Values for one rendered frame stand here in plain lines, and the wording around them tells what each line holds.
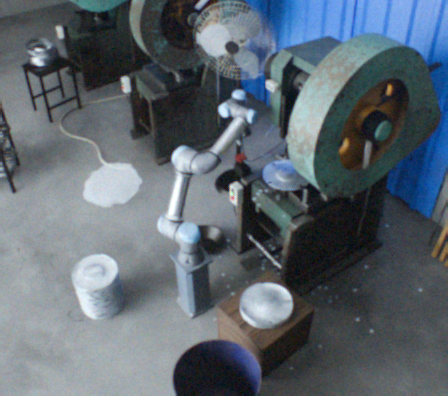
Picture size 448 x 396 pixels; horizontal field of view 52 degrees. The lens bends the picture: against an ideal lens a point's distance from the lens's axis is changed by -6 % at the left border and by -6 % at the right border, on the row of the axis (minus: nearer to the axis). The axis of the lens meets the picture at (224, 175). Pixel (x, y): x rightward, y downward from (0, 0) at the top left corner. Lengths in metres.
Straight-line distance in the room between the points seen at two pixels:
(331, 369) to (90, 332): 1.49
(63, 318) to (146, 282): 0.60
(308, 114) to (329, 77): 0.18
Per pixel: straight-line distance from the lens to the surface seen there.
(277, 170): 2.93
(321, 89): 2.12
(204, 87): 4.21
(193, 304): 3.07
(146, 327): 3.14
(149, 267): 3.44
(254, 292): 2.77
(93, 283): 3.03
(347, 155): 2.50
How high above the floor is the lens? 2.57
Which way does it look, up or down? 38 degrees down
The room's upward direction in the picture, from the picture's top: 1 degrees counter-clockwise
